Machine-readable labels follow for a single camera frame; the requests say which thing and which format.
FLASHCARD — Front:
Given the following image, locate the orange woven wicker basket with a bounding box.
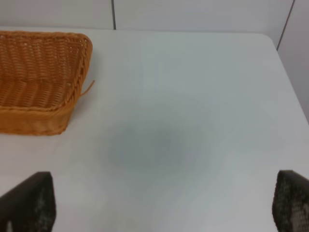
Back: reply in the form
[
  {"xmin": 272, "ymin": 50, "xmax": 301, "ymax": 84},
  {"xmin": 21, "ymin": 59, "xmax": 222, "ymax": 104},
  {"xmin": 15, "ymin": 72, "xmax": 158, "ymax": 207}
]
[{"xmin": 0, "ymin": 30, "xmax": 93, "ymax": 135}]

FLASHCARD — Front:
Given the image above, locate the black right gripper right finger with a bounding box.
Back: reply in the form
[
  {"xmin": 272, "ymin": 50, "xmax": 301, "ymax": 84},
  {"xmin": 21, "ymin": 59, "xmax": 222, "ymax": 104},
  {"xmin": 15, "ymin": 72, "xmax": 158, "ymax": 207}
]
[{"xmin": 272, "ymin": 170, "xmax": 309, "ymax": 232}]

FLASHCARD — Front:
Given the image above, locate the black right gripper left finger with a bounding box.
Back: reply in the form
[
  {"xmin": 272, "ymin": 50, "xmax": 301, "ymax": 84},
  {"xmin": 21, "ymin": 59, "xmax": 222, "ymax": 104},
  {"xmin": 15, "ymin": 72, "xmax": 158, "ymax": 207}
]
[{"xmin": 0, "ymin": 172, "xmax": 56, "ymax": 232}]

